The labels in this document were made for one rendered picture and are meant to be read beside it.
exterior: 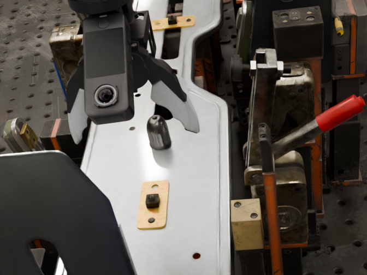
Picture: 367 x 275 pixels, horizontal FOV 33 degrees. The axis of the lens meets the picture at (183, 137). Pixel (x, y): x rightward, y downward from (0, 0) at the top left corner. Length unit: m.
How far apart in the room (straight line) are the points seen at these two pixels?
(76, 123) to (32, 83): 0.97
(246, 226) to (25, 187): 0.33
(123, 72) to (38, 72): 1.13
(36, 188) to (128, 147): 0.50
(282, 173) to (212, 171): 0.13
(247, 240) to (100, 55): 0.27
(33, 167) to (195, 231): 0.40
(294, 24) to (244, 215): 0.32
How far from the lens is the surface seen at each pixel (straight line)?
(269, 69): 0.66
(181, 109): 0.70
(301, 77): 0.88
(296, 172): 0.77
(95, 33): 0.64
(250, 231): 0.71
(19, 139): 0.83
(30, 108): 1.62
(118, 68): 0.61
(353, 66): 1.06
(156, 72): 0.68
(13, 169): 0.42
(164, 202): 0.82
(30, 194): 0.44
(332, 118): 0.72
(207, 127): 0.92
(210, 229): 0.78
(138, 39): 0.67
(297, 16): 0.92
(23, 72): 1.76
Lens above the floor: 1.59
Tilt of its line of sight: 40 degrees down
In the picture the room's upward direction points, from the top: 12 degrees counter-clockwise
